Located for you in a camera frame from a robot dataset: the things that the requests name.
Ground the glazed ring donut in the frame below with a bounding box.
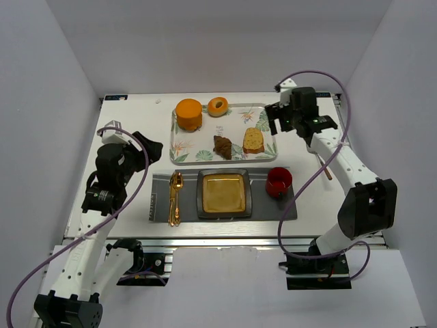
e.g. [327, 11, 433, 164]
[207, 97, 229, 118]

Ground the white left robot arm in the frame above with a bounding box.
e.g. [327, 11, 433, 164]
[34, 130, 163, 327]

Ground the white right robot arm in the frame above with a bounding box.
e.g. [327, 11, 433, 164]
[265, 81, 397, 260]

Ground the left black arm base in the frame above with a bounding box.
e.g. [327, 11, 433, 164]
[105, 238, 172, 286]

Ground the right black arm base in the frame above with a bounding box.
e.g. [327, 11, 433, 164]
[279, 255, 352, 290]

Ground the toast bread slice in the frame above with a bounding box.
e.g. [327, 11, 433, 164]
[242, 128, 264, 154]

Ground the blue label sticker right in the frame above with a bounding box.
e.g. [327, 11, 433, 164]
[315, 92, 331, 98]

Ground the blue label sticker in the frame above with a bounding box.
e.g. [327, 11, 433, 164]
[315, 92, 331, 98]
[104, 95, 128, 101]

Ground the gold spoon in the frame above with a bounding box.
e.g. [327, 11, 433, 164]
[173, 172, 184, 226]

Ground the round orange cake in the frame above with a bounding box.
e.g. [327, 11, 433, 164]
[175, 98, 203, 131]

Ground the floral rectangular serving tray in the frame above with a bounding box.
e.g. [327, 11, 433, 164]
[169, 103, 278, 165]

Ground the gold fork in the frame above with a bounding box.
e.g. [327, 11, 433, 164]
[168, 172, 177, 226]

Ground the chocolate croissant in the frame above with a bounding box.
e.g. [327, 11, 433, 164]
[213, 135, 232, 160]

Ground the blue label sticker left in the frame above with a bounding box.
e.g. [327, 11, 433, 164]
[104, 95, 128, 101]

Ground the red cup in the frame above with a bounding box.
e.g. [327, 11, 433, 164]
[265, 167, 293, 200]

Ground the square gold black plate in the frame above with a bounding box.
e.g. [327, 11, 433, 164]
[197, 168, 253, 219]

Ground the grey placemat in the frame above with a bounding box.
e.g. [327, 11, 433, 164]
[149, 167, 294, 223]

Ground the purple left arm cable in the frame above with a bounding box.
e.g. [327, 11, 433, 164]
[5, 126, 151, 328]

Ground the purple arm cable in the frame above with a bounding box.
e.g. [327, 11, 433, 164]
[277, 70, 371, 283]
[5, 126, 151, 328]

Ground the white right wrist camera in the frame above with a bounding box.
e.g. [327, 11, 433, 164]
[274, 78, 297, 105]

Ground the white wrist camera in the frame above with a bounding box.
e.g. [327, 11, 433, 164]
[274, 78, 297, 105]
[100, 120, 130, 145]

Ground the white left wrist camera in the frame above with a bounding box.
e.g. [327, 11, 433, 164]
[100, 120, 130, 145]

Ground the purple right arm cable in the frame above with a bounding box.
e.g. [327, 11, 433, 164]
[277, 70, 371, 283]

